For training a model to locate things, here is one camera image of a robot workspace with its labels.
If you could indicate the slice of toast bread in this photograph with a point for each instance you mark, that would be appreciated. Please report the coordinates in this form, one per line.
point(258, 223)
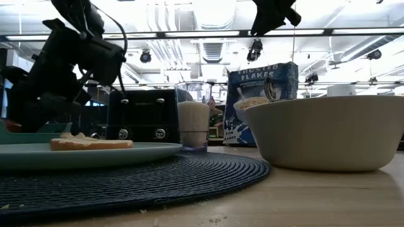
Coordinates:
point(91, 144)

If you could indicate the blue Frosted Flakes cereal box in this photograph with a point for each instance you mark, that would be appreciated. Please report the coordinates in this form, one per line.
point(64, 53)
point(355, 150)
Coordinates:
point(252, 79)

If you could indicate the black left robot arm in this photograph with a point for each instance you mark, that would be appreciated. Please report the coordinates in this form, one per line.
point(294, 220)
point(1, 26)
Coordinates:
point(91, 50)

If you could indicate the teal plastic tray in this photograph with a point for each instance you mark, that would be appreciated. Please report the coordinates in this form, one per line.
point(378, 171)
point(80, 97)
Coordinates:
point(31, 138)

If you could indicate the red apple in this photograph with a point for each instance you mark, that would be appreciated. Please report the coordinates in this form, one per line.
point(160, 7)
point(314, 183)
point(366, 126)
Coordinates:
point(11, 126)

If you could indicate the ceiling air vent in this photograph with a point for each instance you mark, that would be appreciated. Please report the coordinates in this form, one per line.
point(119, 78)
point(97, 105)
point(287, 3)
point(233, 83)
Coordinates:
point(213, 51)

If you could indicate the black overhead light bar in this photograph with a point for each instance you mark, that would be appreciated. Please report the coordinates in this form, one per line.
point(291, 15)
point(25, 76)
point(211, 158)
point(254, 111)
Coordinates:
point(202, 34)

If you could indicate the light teal round plate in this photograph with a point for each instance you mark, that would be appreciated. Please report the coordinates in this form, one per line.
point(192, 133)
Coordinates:
point(94, 157)

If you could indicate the black four-slot toaster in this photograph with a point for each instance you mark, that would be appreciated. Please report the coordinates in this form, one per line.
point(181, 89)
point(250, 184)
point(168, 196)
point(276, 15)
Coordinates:
point(142, 113)

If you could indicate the white cylindrical container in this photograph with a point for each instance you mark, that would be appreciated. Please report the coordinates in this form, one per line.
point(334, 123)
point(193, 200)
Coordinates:
point(341, 90)

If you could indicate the person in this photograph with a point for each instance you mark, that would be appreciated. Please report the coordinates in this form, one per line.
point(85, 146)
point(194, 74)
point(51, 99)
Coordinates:
point(216, 113)

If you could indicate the dark woven round placemat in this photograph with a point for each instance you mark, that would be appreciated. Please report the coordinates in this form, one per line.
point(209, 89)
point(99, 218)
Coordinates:
point(126, 186)

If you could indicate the clear glass of milk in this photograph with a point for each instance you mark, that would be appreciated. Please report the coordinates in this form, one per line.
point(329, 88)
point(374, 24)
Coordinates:
point(193, 119)

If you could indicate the beige ceramic bowl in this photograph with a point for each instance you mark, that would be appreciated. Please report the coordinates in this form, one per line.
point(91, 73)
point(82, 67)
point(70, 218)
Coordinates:
point(325, 135)

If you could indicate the black ceiling camera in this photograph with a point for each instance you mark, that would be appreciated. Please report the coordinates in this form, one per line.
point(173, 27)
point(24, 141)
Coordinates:
point(312, 77)
point(374, 54)
point(145, 56)
point(255, 50)

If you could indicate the silver ventilation duct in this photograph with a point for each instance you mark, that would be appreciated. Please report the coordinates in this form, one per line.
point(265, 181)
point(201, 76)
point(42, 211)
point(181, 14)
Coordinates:
point(369, 47)

